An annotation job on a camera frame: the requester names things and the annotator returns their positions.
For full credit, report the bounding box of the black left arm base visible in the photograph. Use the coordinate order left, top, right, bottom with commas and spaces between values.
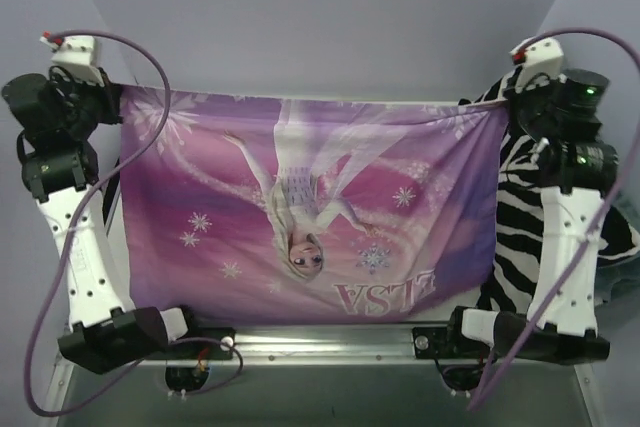
163, 327, 236, 361

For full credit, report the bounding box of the pink pillowcase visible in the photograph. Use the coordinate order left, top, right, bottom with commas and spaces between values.
120, 87, 506, 326

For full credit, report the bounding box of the aluminium front rail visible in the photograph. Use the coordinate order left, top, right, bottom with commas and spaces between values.
54, 320, 594, 367

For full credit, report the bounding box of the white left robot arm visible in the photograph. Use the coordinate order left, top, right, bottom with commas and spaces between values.
1, 66, 202, 374

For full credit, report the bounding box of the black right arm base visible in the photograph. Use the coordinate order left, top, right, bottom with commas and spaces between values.
411, 326, 490, 361

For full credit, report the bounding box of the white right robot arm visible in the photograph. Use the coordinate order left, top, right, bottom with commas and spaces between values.
443, 68, 619, 365

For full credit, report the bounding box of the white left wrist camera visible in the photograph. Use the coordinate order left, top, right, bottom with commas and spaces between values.
39, 32, 100, 68

